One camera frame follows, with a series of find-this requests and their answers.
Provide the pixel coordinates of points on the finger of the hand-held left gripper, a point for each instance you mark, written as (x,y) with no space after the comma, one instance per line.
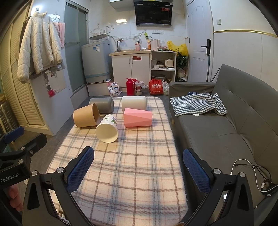
(14,133)

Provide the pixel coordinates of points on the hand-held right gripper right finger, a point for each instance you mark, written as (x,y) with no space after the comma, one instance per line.
(196,173)

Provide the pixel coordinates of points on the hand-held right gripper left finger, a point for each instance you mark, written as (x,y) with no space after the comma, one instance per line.
(80,170)

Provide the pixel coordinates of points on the white printed paper cup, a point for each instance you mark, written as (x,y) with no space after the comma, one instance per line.
(106,131)

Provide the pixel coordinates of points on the brown paper cup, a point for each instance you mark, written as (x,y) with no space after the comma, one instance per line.
(83,116)

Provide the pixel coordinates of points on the grey plastic cup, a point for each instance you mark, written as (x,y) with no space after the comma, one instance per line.
(103,104)

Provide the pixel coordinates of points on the pink faceted cup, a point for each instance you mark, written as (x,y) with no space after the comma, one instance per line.
(136,117)

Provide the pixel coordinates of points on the cream plastic cup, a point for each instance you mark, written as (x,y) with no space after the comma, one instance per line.
(133,103)

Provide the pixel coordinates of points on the person's left hand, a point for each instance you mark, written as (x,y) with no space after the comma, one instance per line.
(14,196)

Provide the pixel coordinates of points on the louvered wardrobe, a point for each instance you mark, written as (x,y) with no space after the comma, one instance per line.
(19,97)

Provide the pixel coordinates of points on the grey sofa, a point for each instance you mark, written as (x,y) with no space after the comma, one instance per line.
(217,139)

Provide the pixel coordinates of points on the plaid blanket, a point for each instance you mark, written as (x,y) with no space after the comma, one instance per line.
(130,173)

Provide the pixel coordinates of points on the green checked cloth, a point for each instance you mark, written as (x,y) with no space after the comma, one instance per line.
(191,104)

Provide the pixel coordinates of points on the white washing machine base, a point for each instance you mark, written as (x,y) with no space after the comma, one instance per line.
(97,89)

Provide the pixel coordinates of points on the white printed package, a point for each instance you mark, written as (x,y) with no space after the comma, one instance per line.
(113,89)

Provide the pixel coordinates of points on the white plastic bag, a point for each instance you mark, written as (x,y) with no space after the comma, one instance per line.
(165,88)

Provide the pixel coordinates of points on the cream puffer jacket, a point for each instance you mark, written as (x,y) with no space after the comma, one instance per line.
(38,43)

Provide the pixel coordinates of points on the red shopping bag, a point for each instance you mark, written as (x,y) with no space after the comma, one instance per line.
(156,87)

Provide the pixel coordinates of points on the red thermos flask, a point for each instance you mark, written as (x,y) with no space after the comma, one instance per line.
(130,87)

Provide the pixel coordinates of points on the cartoon print bin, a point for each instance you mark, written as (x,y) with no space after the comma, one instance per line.
(139,89)

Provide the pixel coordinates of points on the frosted glass sliding door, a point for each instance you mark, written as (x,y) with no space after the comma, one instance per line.
(75,47)

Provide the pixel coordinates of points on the pink hanging clothes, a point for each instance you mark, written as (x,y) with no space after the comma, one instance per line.
(62,34)

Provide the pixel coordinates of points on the grey washing machine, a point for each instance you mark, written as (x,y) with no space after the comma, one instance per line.
(96,60)

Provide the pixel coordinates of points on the white kitchen cabinet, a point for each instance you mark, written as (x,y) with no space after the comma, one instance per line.
(130,67)

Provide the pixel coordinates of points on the green plant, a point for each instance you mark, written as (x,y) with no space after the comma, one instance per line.
(182,59)

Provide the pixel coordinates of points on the yellow plastic bag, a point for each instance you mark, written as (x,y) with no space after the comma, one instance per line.
(179,48)

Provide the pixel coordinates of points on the basin with white hanger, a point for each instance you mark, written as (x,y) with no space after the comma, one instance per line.
(98,37)

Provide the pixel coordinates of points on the white electric kettle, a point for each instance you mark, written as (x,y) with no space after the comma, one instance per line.
(154,44)

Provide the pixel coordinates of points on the pink bottle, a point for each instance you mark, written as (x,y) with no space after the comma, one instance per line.
(137,46)

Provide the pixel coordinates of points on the orange bottle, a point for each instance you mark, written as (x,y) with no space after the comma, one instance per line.
(149,45)

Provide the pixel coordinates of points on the white door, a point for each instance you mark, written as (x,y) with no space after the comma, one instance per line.
(198,32)

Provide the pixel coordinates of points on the black range hood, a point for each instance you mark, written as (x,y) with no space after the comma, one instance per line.
(153,12)

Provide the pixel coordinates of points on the white wall switch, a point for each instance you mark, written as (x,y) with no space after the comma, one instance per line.
(218,21)

